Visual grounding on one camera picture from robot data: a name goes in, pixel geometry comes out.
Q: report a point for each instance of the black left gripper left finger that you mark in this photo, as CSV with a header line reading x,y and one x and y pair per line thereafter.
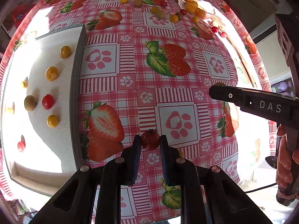
x,y
93,191

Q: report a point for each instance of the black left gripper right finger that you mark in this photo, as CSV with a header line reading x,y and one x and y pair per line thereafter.
x,y
207,193

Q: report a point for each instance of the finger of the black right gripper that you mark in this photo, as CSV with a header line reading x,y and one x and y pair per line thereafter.
x,y
275,107

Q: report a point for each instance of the yellow tomato bottom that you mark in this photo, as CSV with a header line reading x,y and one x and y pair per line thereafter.
x,y
52,121

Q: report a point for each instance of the orange-yellow tomato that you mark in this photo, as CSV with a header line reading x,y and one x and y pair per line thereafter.
x,y
52,73

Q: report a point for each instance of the yellow-orange tomato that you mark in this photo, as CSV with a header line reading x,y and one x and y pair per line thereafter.
x,y
65,52

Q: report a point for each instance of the red cherry tomato bottom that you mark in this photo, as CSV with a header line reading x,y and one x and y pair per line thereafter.
x,y
48,101

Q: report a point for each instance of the red cherry tomato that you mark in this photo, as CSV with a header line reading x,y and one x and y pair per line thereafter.
x,y
214,29
183,11
48,101
223,35

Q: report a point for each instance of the person right hand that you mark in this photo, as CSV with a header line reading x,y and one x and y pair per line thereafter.
x,y
284,161

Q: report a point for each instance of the red cherry tomato right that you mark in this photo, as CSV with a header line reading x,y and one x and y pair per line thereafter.
x,y
223,35

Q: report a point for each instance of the red cherry tomato by stick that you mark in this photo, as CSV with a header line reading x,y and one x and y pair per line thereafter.
x,y
214,29

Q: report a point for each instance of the tan fruit by stick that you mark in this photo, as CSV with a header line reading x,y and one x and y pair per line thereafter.
x,y
214,23

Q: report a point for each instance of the white rectangular tray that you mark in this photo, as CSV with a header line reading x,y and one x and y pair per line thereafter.
x,y
38,157

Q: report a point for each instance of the yellow tomato below bowl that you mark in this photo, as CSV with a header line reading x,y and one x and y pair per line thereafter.
x,y
195,19

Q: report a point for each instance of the clear glass fruit bowl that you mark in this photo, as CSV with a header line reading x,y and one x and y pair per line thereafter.
x,y
203,9

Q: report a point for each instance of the red cherry tomato near bowl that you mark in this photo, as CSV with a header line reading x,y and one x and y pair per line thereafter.
x,y
183,11

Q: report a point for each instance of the dark brown tomato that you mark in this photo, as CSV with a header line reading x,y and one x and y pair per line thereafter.
x,y
179,15

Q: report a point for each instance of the orange tomato far middle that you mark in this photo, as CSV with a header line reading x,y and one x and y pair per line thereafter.
x,y
174,18

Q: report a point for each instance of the pink strawberry patterned tablecloth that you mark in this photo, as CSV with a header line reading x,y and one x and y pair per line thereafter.
x,y
140,72

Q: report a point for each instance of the tan round fruit far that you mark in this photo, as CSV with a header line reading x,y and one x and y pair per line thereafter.
x,y
160,14

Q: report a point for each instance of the dark red tomato far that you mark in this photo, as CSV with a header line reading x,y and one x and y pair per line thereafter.
x,y
163,4

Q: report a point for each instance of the yellow tomato far middle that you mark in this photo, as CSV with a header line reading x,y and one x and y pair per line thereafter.
x,y
154,10

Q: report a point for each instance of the brownish green fruit far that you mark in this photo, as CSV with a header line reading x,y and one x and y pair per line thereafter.
x,y
138,3

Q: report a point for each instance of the red plastic stool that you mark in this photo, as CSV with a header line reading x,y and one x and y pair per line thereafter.
x,y
19,13

